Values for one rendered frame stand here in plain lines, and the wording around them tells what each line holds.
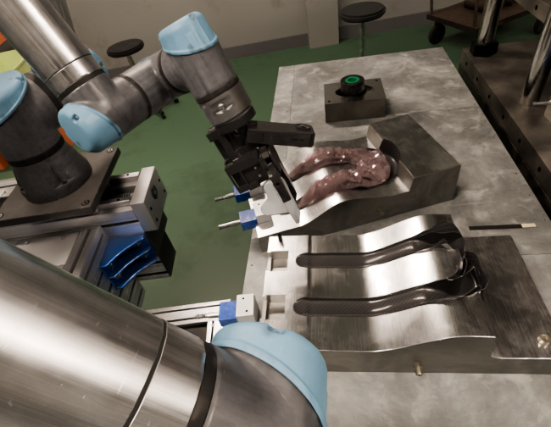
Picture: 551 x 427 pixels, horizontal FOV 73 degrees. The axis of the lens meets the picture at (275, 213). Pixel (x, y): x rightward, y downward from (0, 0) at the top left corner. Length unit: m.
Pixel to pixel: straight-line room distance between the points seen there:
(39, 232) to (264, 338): 0.86
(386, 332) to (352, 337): 0.06
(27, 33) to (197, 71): 0.21
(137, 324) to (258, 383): 0.06
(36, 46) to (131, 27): 3.82
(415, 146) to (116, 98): 0.71
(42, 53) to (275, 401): 0.52
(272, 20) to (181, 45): 3.66
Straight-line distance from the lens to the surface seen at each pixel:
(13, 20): 0.61
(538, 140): 1.33
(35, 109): 0.87
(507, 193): 1.09
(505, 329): 0.76
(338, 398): 0.73
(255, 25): 4.23
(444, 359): 0.72
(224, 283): 1.91
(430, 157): 0.99
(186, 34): 0.57
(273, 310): 0.74
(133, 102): 0.60
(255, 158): 0.61
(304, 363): 0.21
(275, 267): 0.80
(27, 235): 1.05
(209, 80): 0.58
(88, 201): 0.86
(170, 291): 1.99
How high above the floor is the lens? 1.49
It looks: 44 degrees down
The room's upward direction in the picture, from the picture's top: 12 degrees counter-clockwise
